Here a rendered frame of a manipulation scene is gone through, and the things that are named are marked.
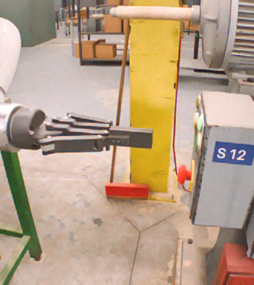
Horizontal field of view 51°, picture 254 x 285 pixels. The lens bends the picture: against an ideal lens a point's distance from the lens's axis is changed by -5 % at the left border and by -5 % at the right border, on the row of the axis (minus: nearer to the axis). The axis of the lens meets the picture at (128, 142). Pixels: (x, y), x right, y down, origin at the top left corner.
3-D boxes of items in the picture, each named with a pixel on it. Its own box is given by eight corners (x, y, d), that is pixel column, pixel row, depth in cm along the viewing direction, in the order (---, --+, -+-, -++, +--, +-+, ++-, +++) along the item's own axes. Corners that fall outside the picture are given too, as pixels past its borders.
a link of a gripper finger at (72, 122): (52, 139, 50) (55, 135, 51) (113, 143, 49) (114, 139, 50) (49, 119, 48) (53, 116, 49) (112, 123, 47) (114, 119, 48)
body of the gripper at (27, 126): (34, 136, 55) (78, 139, 54) (12, 157, 48) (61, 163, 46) (29, 100, 52) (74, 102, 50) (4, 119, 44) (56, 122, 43)
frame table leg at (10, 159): (44, 255, 151) (8, 105, 108) (39, 263, 146) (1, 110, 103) (35, 253, 152) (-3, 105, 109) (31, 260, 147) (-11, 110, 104)
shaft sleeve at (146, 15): (191, 8, 65) (191, 7, 62) (190, 21, 66) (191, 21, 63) (119, 7, 67) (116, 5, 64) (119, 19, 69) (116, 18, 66)
